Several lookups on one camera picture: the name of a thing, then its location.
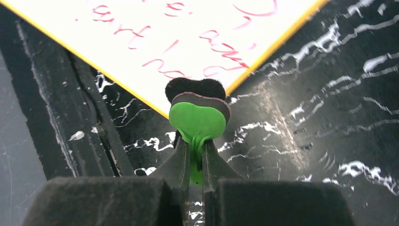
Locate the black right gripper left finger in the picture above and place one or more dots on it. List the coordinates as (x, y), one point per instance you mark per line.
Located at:
(159, 199)

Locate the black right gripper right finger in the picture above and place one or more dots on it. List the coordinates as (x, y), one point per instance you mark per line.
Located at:
(231, 200)

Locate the green black whiteboard eraser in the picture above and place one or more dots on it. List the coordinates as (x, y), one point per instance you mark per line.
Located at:
(199, 113)

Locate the yellow framed whiteboard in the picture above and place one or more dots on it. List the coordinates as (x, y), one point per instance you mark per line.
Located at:
(143, 44)

